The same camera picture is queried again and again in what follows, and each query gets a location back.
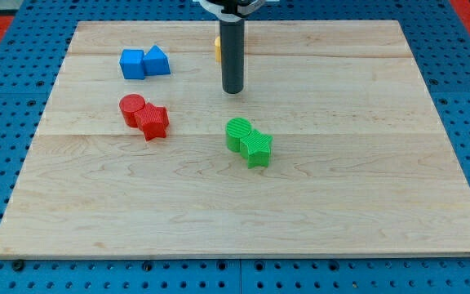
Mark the yellow hexagon block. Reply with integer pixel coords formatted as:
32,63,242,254
214,36,222,63

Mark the blue triangular prism block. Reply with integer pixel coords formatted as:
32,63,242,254
142,45,171,76

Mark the light wooden board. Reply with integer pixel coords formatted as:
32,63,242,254
0,20,470,260

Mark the green star block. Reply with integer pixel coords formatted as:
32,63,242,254
240,129,273,168

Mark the green cylinder block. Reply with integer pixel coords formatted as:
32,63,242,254
225,118,252,153

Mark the red cylinder block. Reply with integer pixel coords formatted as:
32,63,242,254
119,93,145,127

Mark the red star block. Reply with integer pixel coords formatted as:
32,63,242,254
134,103,169,141

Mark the blue cube block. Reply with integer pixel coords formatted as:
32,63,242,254
119,49,145,80

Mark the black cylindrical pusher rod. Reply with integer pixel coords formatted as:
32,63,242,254
219,20,245,94

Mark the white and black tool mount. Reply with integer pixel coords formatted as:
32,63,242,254
193,0,279,22

